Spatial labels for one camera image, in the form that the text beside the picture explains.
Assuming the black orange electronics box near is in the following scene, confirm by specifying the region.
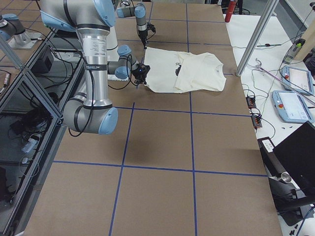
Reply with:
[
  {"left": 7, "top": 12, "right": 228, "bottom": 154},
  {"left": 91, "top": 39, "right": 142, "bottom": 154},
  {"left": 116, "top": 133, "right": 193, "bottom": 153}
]
[{"left": 251, "top": 113, "right": 262, "bottom": 130}]

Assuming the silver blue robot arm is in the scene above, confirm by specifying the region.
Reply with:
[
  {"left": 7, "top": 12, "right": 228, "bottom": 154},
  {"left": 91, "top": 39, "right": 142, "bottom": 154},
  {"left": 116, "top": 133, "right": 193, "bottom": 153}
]
[
  {"left": 116, "top": 2, "right": 156, "bottom": 49},
  {"left": 40, "top": 0, "right": 154, "bottom": 135}
]

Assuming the metal hook tool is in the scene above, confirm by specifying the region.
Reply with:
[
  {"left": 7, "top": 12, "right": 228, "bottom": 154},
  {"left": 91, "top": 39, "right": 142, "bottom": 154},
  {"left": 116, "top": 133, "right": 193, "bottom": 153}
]
[{"left": 247, "top": 58, "right": 315, "bottom": 102}]

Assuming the aluminium frame post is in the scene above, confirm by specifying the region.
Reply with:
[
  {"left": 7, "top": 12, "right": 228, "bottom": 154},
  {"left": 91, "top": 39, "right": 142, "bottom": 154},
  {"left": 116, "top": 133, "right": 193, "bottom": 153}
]
[{"left": 236, "top": 0, "right": 279, "bottom": 77}]

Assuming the white table cover sheet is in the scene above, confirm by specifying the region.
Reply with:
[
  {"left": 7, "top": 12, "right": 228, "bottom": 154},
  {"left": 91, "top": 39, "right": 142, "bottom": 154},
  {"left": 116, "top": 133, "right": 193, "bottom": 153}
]
[{"left": 222, "top": 14, "right": 315, "bottom": 236}]

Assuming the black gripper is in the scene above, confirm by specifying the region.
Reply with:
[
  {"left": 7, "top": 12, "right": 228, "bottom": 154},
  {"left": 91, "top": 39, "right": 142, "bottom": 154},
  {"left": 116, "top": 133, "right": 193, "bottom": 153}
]
[
  {"left": 137, "top": 23, "right": 156, "bottom": 49},
  {"left": 132, "top": 63, "right": 150, "bottom": 86}
]

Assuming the black orange electronics box far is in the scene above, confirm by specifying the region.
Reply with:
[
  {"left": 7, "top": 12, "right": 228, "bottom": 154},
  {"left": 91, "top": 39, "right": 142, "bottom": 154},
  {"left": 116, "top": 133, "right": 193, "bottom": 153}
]
[{"left": 246, "top": 95, "right": 256, "bottom": 109}]

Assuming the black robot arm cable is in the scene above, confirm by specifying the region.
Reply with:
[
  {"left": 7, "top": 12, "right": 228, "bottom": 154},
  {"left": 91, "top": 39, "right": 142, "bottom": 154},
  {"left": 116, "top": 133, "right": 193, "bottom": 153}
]
[{"left": 67, "top": 55, "right": 138, "bottom": 137}]

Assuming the far blue teach pendant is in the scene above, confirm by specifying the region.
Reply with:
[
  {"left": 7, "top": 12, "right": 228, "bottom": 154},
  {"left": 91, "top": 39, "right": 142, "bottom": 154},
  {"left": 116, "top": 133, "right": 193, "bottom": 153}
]
[{"left": 281, "top": 65, "right": 315, "bottom": 96}]

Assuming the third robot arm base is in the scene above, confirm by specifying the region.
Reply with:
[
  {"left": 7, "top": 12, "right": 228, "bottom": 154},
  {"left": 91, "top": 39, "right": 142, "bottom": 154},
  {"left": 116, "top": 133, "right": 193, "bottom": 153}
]
[{"left": 0, "top": 13, "right": 40, "bottom": 50}]

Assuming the near blue teach pendant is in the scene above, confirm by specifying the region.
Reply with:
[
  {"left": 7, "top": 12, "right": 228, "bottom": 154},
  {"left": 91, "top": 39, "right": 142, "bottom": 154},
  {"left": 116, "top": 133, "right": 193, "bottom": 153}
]
[{"left": 272, "top": 90, "right": 315, "bottom": 123}]

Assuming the red bottle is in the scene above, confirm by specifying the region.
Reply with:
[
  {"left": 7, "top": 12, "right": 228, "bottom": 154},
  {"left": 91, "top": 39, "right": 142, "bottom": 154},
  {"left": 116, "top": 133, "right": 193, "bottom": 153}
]
[{"left": 224, "top": 0, "right": 237, "bottom": 23}]

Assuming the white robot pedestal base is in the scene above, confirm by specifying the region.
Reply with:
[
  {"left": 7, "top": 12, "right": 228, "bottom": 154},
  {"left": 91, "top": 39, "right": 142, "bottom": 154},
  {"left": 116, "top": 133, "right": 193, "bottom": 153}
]
[{"left": 94, "top": 0, "right": 133, "bottom": 81}]

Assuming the cream long-sleeve cat shirt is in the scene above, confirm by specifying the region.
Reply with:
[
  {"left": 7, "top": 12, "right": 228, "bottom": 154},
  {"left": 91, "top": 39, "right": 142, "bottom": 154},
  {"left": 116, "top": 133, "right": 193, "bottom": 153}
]
[{"left": 144, "top": 47, "right": 226, "bottom": 93}]

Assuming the black orange electronics box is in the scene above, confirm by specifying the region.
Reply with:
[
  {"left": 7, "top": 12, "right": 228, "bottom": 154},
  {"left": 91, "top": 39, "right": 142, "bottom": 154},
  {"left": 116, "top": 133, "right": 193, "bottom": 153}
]
[
  {"left": 246, "top": 95, "right": 256, "bottom": 109},
  {"left": 251, "top": 113, "right": 262, "bottom": 130}
]

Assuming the blue teach pendant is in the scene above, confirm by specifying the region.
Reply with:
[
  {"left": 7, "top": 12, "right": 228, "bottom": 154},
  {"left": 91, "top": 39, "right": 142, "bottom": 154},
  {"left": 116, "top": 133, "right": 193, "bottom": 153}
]
[
  {"left": 272, "top": 90, "right": 315, "bottom": 123},
  {"left": 281, "top": 65, "right": 315, "bottom": 96}
]

